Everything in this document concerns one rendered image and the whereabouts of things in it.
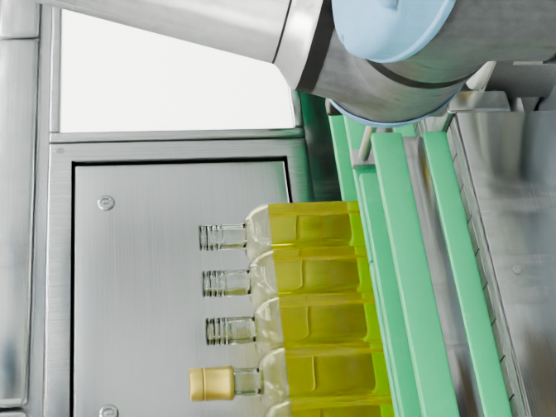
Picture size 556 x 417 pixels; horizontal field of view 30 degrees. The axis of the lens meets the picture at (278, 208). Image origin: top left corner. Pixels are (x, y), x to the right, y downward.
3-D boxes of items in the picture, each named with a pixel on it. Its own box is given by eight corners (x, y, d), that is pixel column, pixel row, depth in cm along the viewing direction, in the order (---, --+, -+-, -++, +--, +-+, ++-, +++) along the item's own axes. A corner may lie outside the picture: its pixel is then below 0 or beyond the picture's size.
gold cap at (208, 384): (230, 370, 108) (188, 372, 108) (232, 361, 105) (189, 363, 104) (232, 404, 107) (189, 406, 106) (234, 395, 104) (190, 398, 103)
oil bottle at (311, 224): (419, 222, 122) (238, 228, 119) (428, 195, 118) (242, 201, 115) (427, 263, 119) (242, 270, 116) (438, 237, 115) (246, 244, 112)
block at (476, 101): (481, 137, 119) (423, 139, 118) (505, 84, 111) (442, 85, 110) (488, 163, 117) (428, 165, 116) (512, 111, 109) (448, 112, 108)
